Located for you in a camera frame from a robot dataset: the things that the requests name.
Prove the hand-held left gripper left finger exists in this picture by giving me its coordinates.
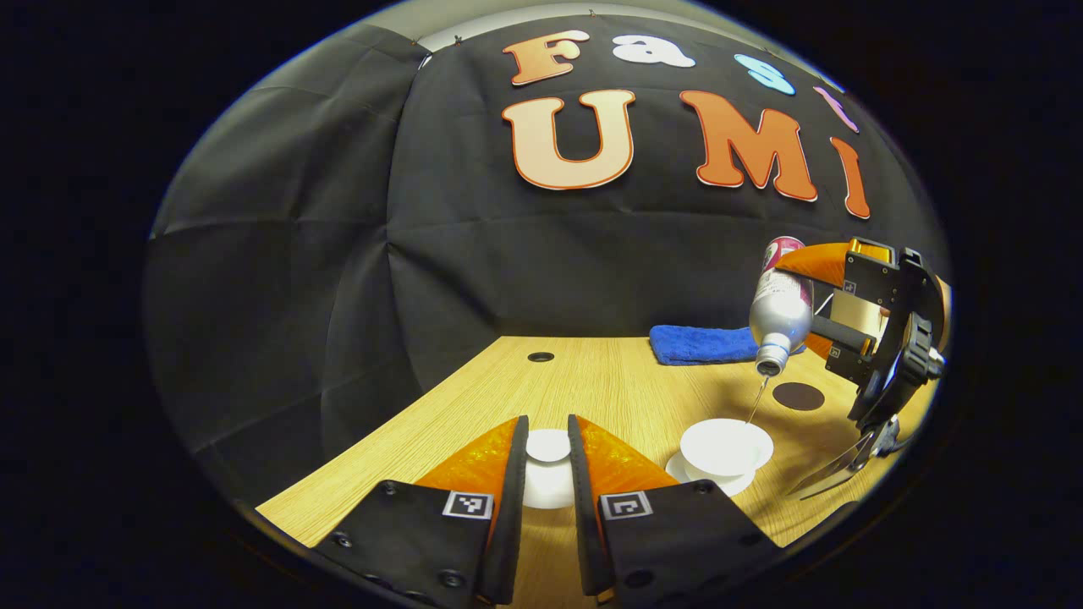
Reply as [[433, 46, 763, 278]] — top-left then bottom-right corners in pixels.
[[313, 415, 531, 608]]

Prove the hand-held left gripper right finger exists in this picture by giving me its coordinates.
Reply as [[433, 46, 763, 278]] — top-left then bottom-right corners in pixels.
[[566, 414, 784, 607]]

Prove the white teacup lid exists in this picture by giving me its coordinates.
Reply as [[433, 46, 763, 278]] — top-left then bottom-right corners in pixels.
[[522, 429, 578, 510]]

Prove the silver water bottle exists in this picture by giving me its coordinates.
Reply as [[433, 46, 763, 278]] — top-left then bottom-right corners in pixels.
[[749, 237, 815, 377]]

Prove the dark round coaster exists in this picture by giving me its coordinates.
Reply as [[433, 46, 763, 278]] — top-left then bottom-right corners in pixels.
[[772, 381, 826, 413]]

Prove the white teacup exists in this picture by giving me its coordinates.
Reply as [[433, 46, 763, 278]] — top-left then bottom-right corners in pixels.
[[679, 418, 775, 479]]

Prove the white toaster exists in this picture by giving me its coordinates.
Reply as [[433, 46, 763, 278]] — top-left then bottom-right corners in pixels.
[[829, 292, 889, 341]]

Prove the white saucer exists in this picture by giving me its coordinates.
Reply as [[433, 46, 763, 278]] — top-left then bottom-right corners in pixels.
[[665, 451, 756, 497]]

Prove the blue towel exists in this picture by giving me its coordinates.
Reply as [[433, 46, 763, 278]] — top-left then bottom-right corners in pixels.
[[649, 325, 762, 366]]

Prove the black backdrop cloth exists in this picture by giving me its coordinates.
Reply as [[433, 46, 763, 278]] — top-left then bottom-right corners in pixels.
[[144, 13, 948, 508]]

